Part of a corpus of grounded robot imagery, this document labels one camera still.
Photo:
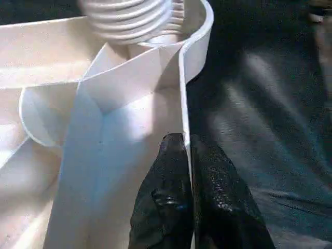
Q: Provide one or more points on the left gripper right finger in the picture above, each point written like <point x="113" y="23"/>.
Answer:
<point x="223" y="202"/>

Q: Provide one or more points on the white plastic table leg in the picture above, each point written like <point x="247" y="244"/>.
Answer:
<point x="129" y="20"/>

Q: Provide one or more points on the white plastic table top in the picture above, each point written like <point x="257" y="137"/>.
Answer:
<point x="90" y="116"/>

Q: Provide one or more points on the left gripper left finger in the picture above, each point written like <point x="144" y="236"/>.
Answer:
<point x="163" y="202"/>

